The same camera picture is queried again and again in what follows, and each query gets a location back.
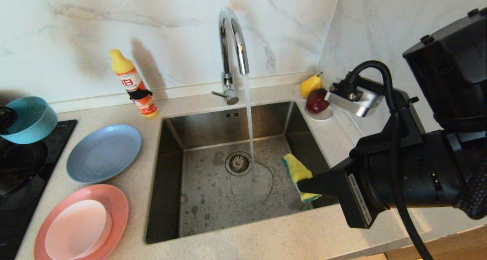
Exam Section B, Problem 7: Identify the teal bowl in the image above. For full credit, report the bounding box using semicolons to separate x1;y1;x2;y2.
0;96;58;145

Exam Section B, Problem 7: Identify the yellow green sponge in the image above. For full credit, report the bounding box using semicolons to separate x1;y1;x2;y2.
282;153;322;203

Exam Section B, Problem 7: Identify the pale pink bowl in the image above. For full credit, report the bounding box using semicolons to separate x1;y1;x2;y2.
45;199;113;260

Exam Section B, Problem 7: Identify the orange dish soap bottle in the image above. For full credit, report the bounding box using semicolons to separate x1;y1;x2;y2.
110;49;159;120

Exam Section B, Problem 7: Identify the chrome gooseneck faucet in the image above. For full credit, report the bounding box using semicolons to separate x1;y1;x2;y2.
212;8;250;106

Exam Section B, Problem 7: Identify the stainless steel sink basin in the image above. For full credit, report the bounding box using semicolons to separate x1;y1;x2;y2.
145;101;347;244

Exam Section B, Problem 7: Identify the small white dish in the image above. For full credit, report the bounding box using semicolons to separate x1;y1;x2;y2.
292;84;334;122

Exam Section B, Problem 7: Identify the black glass cooktop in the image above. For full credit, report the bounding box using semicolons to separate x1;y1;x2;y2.
0;120;78;260

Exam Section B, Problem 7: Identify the dark red apple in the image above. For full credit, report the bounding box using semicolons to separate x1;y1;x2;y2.
306;88;331;114

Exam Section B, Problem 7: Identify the round metal drain strainer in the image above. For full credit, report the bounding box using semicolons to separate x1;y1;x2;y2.
225;152;253;176

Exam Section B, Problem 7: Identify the running water stream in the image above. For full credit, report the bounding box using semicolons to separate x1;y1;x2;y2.
242;74;256;181

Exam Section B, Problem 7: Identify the yellow pear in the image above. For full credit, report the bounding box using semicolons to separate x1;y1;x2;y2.
300;72;323;99

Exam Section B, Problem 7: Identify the blue plate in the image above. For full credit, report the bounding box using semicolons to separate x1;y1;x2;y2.
67;124;142;183

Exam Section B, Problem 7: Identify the pink plate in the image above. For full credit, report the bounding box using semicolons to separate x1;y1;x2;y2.
33;184;129;260

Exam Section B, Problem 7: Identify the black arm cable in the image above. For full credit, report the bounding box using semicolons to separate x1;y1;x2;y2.
344;60;434;260

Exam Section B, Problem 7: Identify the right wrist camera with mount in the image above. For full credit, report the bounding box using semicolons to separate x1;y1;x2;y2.
325;77;385;118

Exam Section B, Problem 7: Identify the braided black cable sleeve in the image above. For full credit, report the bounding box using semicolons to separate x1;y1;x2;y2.
457;165;487;220

